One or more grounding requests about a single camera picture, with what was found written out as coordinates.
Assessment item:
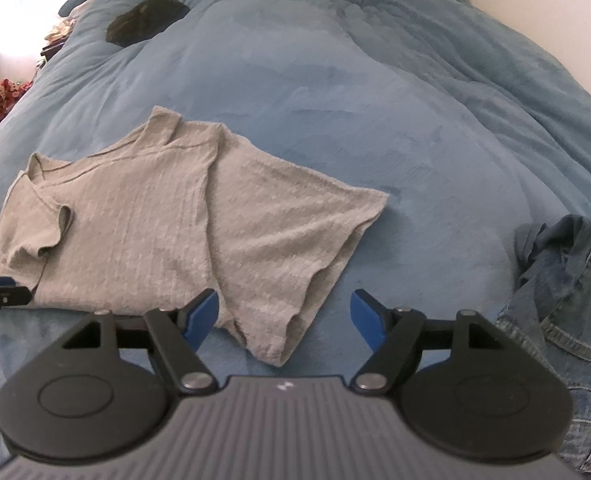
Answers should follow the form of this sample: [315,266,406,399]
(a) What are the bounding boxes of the grey ribbed shirt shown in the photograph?
[0,106,390,367]

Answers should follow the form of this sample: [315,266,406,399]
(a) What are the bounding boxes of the blue fleece blanket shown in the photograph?
[0,0,591,461]

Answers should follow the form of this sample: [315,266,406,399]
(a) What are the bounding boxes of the dark curled-up cat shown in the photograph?
[106,0,190,47]

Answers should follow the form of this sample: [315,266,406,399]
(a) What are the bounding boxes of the blue denim garment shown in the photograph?
[495,214,591,472]

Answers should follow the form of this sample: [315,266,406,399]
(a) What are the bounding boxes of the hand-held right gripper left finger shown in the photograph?
[60,288,221,395]

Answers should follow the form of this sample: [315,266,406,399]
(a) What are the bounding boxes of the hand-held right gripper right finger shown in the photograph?
[349,288,507,395]

